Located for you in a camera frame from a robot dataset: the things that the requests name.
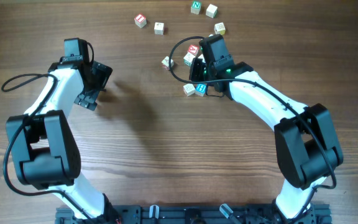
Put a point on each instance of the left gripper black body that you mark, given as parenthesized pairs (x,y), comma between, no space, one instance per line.
(97,84)

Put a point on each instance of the white number 2 block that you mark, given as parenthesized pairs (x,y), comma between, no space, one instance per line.
(159,28)

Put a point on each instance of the red A letter block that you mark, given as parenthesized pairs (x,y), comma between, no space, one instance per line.
(193,49)

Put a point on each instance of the green N letter block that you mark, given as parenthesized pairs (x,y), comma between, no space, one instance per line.
(195,7)

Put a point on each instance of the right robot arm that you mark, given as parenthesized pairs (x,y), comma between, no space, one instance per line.
(307,147)

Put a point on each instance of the green edged picture block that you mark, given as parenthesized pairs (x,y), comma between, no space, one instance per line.
(188,58)

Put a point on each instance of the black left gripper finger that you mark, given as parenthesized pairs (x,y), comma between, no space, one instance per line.
(101,74)
(87,99)

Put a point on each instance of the plain white wooden block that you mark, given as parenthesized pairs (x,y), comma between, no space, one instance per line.
(211,11)

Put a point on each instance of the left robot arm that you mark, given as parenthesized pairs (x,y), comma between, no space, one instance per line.
(42,156)

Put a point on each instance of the yellow edged wooden block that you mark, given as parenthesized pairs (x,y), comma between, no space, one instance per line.
(219,28)

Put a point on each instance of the red O letter block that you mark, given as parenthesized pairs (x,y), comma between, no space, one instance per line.
(167,64)

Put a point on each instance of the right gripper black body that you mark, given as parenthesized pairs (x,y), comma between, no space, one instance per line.
(213,68)

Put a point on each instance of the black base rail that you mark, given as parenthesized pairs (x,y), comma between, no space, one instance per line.
(252,213)

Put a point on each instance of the red Y letter block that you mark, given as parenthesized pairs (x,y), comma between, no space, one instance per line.
(189,89)

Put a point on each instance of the red I letter block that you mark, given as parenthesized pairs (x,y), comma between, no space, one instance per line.
(140,20)

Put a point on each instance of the blue top wooden block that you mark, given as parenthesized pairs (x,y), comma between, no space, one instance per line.
(200,89)

